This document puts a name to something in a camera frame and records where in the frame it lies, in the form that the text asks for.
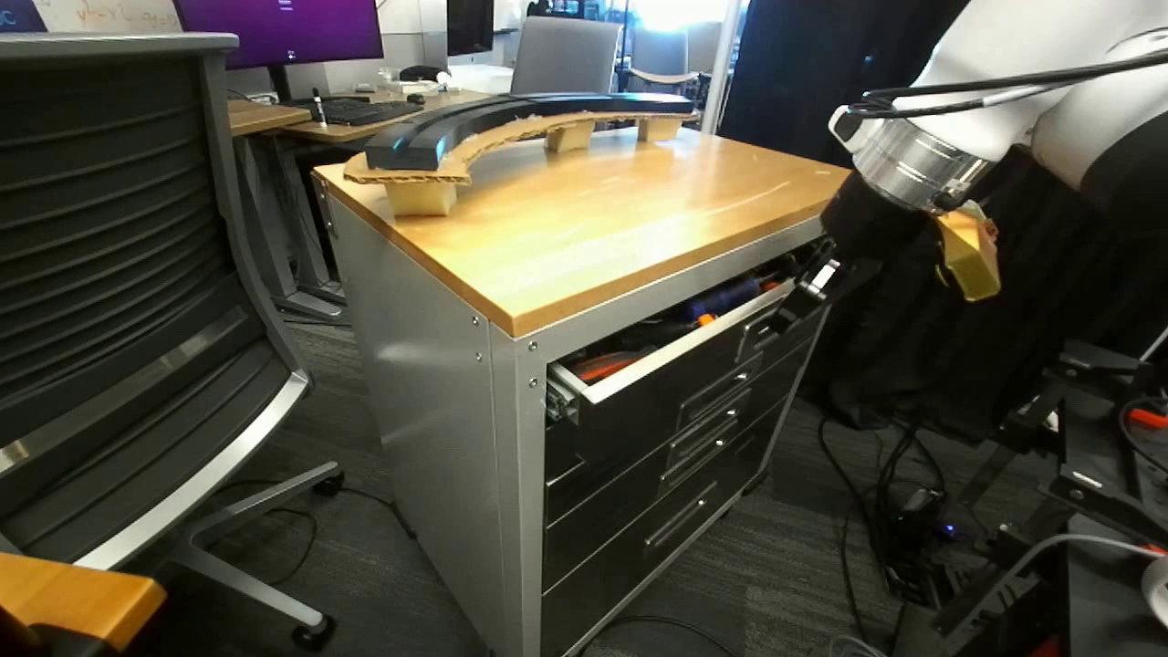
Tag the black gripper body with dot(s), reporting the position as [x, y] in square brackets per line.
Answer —
[880, 240]

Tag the black robot base cover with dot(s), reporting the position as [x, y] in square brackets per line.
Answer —
[926, 350]

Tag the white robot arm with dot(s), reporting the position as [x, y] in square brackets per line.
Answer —
[1036, 47]

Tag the blue black clear-tipped screwdriver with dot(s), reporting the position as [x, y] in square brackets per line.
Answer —
[720, 294]

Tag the black cabinet drawer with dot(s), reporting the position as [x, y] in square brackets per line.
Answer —
[720, 444]
[681, 526]
[733, 390]

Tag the tool drawer with gray rim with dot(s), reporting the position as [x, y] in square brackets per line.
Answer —
[681, 366]

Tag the black partition panel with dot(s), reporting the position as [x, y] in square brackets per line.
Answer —
[817, 73]

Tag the black power strip with LED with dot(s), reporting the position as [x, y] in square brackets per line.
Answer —
[937, 534]

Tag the curved black wooden-based object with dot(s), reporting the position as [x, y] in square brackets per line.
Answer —
[488, 122]

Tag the white round object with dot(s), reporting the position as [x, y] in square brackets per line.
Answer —
[1154, 591]

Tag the gray cabinet with wooden top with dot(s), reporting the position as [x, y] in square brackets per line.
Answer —
[452, 366]

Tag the dark computer monitor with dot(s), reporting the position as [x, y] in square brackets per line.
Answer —
[469, 23]

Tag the black keyboard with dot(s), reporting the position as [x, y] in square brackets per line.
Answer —
[368, 109]

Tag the monitor with purple screen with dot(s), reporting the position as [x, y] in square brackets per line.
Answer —
[278, 25]

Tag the gray mesh office chair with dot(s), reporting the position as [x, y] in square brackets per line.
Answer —
[111, 243]

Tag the wooden armrest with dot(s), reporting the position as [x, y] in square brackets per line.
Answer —
[66, 597]

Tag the black metal stand frame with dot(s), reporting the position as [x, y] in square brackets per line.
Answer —
[1070, 485]

